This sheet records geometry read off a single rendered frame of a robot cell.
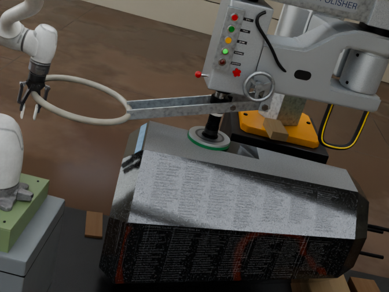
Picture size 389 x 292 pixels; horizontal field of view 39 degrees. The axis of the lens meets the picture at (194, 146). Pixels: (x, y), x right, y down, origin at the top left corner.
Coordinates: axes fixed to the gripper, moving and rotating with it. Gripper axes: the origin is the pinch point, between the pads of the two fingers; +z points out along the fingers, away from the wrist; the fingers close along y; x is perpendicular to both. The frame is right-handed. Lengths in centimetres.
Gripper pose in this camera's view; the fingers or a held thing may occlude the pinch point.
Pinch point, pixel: (29, 112)
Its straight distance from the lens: 259.9
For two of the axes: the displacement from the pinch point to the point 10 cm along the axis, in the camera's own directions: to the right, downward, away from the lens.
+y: 8.7, 1.0, 4.8
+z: -3.2, 8.5, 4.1
